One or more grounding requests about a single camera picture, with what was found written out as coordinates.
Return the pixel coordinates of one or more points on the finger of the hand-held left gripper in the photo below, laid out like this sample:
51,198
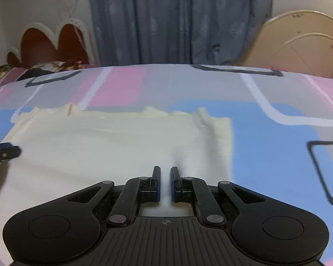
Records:
4,153

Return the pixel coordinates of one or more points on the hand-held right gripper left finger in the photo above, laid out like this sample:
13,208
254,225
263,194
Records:
158,185

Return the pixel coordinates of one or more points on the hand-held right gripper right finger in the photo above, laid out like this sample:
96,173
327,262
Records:
173,185

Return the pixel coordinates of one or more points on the white knitted sweater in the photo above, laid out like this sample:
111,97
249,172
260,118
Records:
100,144

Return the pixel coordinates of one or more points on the striped pink pillow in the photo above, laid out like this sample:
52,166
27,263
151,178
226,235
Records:
5,78

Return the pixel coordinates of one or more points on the dark cloth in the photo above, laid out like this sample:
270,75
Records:
36,72

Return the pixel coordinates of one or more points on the patterned pink grey bedsheet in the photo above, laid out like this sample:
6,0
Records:
266,144

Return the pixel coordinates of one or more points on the floral dark pillow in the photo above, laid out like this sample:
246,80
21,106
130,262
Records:
70,62

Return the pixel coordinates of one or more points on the brown headboard with white trim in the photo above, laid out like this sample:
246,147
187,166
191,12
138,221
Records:
38,44

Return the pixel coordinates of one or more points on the blue grey curtain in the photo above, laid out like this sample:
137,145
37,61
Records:
133,19
227,19

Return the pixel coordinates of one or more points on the cream wooden headboard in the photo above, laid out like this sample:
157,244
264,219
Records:
299,47

